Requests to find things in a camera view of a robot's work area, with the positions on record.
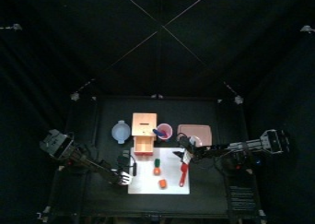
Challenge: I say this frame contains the small metal cup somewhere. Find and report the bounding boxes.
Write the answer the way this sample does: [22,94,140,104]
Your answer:
[188,136,203,147]

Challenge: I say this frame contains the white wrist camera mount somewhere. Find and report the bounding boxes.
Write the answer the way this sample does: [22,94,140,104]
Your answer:
[118,171,134,186]
[182,152,194,165]

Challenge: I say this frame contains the light blue bowl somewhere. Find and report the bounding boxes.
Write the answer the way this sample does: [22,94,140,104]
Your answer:
[111,119,132,145]

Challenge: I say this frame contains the blue plastic spoon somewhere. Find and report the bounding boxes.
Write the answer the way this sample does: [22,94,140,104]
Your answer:
[151,128,168,140]

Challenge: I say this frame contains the red-fronted wooden drawer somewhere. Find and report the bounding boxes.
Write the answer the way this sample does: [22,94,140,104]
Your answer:
[134,136,156,157]

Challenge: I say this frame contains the white cutting board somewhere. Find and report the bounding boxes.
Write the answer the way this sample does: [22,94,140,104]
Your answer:
[127,147,192,195]

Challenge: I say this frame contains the white text label sticker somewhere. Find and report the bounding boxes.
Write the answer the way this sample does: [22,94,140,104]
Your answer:
[228,185,259,215]

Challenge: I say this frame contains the light wooden box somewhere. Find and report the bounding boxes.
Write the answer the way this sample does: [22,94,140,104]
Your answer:
[131,112,159,138]

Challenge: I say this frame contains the pink plastic tray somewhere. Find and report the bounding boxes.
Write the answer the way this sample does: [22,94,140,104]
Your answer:
[176,124,214,147]

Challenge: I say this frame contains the red plastic cup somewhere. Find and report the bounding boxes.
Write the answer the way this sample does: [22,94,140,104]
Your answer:
[155,123,175,141]

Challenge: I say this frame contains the orange toy carrot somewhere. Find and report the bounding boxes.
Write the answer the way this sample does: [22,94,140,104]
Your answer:
[152,158,163,177]

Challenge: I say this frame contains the red toy spatula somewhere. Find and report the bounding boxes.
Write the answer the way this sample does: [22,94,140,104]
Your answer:
[178,162,191,188]

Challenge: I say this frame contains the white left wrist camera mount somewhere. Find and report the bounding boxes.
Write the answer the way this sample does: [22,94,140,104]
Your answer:
[118,171,134,186]

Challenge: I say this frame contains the thin diagonal brace wire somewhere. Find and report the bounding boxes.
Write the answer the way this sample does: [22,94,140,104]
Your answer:
[74,0,218,95]
[114,0,242,98]

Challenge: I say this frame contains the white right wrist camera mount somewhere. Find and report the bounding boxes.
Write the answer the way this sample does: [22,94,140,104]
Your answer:
[182,152,194,165]

